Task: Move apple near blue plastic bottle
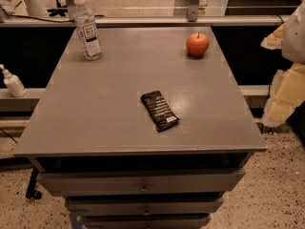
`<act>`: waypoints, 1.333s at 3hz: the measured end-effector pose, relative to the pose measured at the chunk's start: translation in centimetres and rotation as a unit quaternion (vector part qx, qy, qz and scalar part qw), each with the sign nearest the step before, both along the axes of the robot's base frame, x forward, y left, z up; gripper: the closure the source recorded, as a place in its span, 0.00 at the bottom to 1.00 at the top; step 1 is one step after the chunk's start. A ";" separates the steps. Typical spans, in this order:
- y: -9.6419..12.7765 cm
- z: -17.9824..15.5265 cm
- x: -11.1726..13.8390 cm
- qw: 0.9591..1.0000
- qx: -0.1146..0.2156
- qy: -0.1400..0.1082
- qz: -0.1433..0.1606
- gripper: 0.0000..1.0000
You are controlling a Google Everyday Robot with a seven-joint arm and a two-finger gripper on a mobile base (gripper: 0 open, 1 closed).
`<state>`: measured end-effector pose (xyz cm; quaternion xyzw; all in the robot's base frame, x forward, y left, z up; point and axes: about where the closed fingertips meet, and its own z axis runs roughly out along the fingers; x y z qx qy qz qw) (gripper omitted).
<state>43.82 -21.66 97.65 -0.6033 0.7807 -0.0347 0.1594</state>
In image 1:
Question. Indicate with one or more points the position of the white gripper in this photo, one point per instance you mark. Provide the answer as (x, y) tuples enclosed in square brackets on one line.
[(294, 40)]

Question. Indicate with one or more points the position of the red apple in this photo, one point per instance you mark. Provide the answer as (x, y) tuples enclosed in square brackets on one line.
[(197, 44)]

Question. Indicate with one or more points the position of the clear plastic water bottle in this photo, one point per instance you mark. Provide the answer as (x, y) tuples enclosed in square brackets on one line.
[(87, 30)]

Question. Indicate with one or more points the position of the white spray bottle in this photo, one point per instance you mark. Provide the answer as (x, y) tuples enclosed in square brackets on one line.
[(13, 83)]

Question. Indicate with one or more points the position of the black snack bar wrapper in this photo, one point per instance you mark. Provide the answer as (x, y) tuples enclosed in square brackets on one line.
[(159, 110)]

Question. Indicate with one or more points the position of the grey drawer cabinet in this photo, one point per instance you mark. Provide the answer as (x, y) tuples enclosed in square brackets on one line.
[(94, 143)]

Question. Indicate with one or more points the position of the grey metal post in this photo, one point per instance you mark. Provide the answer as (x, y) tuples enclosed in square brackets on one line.
[(193, 6)]

